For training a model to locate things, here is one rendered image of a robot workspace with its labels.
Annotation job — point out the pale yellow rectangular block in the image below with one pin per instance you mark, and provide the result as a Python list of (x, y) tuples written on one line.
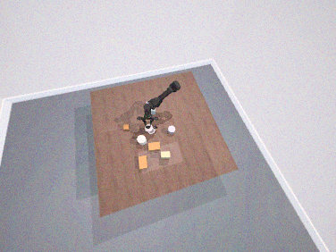
[(165, 155)]

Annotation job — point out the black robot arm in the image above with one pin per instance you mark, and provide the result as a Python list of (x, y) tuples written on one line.
[(155, 102)]

